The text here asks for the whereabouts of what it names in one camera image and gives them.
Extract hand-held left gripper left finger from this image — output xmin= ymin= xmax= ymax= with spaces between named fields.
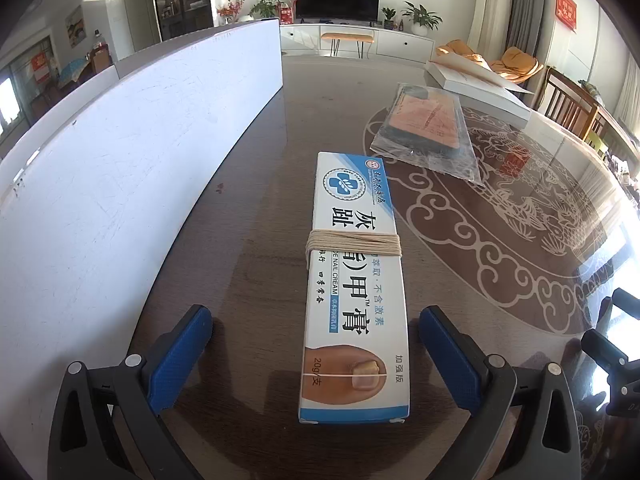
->
xmin=47 ymin=304 xmax=213 ymax=480

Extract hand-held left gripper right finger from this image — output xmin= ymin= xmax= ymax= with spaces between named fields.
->
xmin=418 ymin=305 xmax=583 ymax=480

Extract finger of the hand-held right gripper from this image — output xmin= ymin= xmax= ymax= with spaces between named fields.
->
xmin=612 ymin=287 xmax=640 ymax=321
xmin=581 ymin=329 xmax=628 ymax=375

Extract white and blue cream box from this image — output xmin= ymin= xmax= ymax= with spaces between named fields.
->
xmin=298 ymin=151 xmax=412 ymax=426

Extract cluttered wooden table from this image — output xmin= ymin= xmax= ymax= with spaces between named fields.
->
xmin=585 ymin=100 xmax=640 ymax=181

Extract large white board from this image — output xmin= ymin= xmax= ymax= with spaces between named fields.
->
xmin=0 ymin=17 xmax=285 ymax=461

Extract wooden chair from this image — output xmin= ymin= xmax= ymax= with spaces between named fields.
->
xmin=537 ymin=66 xmax=601 ymax=133

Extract clear bag with orange card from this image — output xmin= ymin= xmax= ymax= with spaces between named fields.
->
xmin=369 ymin=82 xmax=487 ymax=187

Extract white flat box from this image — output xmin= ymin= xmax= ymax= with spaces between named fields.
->
xmin=424 ymin=57 xmax=536 ymax=130

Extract orange lounge chair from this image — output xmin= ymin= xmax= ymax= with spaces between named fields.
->
xmin=436 ymin=40 xmax=545 ymax=83

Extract glass balcony door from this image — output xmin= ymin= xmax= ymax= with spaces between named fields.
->
xmin=0 ymin=35 xmax=56 ymax=136

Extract blue patterned cloth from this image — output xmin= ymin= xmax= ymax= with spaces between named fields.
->
xmin=57 ymin=57 xmax=91 ymax=83

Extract grey curtain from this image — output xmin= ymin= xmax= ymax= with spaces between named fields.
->
xmin=510 ymin=0 xmax=548 ymax=68

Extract brown cardboard carton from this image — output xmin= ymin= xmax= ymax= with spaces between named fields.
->
xmin=90 ymin=42 xmax=111 ymax=73

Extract white television cabinet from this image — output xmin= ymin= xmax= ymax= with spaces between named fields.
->
xmin=279 ymin=22 xmax=435 ymax=65

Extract white sheer curtain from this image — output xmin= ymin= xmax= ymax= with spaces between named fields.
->
xmin=467 ymin=0 xmax=516 ymax=53

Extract orange top stool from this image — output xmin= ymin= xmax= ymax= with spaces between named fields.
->
xmin=321 ymin=31 xmax=375 ymax=59

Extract large plant in white pot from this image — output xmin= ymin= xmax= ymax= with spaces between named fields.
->
xmin=401 ymin=1 xmax=443 ymax=37

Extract white tall cabinet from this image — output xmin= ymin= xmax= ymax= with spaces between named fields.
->
xmin=120 ymin=0 xmax=161 ymax=53

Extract red flowers in vase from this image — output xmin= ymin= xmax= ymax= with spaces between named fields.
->
xmin=217 ymin=0 xmax=246 ymax=23

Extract green leafy potted plant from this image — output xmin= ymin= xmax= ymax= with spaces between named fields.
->
xmin=249 ymin=0 xmax=281 ymax=20

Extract black television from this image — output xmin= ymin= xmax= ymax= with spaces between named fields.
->
xmin=294 ymin=0 xmax=380 ymax=23

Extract red wall hanging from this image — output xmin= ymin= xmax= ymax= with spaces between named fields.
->
xmin=556 ymin=0 xmax=577 ymax=31

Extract framed wall painting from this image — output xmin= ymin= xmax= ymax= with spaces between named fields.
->
xmin=65 ymin=5 xmax=86 ymax=43

